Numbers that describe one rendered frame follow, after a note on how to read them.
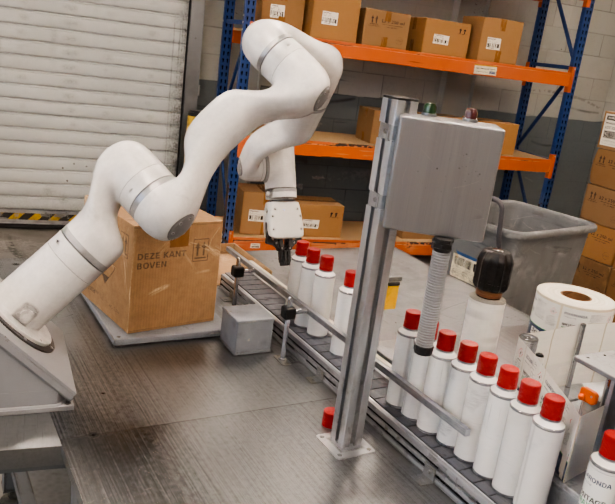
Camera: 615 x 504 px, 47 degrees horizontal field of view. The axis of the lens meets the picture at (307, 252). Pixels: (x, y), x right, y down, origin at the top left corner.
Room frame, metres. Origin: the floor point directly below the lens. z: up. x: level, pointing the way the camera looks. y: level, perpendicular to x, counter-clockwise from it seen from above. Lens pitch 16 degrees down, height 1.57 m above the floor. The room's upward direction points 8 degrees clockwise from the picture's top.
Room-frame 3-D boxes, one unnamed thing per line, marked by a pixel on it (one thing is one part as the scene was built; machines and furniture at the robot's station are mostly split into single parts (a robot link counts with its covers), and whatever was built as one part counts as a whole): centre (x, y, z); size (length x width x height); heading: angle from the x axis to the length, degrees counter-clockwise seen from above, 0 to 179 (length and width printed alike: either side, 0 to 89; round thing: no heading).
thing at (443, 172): (1.22, -0.21, 1.38); 0.17 x 0.10 x 0.19; 86
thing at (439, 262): (1.16, -0.22, 1.18); 0.04 x 0.04 x 0.21
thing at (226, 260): (2.20, 0.29, 0.85); 0.30 x 0.26 x 0.04; 31
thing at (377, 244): (1.24, -0.12, 1.16); 0.04 x 0.04 x 0.67; 31
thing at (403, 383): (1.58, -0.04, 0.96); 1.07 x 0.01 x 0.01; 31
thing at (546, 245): (3.94, -1.12, 0.48); 0.89 x 0.63 x 0.96; 131
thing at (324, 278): (1.65, -0.05, 0.98); 0.05 x 0.05 x 0.20
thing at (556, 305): (1.79, -0.72, 0.95); 0.20 x 0.20 x 0.14
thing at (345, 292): (1.55, -0.11, 0.98); 0.05 x 0.05 x 0.20
